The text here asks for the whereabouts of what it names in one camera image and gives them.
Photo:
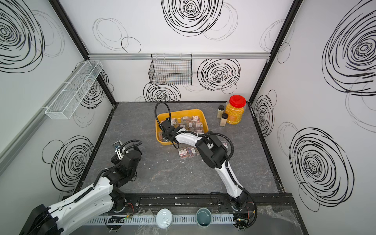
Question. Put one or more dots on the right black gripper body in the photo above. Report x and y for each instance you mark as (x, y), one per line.
(165, 137)

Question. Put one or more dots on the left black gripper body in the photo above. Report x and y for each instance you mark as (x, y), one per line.
(137, 151)

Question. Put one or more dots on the yellow plastic storage tray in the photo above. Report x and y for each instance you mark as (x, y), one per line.
(179, 114)

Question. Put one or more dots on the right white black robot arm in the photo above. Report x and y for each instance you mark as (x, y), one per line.
(216, 150)

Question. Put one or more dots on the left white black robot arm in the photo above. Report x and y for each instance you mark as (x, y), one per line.
(102, 196)

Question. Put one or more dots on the rear black cap spice bottle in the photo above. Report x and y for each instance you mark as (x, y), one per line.
(220, 111)

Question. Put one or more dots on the black cap spice bottle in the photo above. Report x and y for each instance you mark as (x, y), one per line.
(220, 111)
(224, 118)

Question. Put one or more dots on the front black cap spice bottle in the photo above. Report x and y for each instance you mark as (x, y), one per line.
(224, 118)

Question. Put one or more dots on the red lid corn jar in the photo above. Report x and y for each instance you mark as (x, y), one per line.
(235, 109)

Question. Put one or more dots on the grey green cup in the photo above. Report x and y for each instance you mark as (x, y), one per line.
(203, 217)

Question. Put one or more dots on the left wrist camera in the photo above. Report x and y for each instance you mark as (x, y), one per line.
(117, 147)

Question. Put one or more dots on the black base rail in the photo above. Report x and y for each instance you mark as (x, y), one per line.
(217, 201)

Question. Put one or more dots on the black wire wall basket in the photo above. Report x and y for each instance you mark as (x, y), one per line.
(175, 69)

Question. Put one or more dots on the white slotted cable duct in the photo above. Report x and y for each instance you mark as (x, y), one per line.
(180, 219)

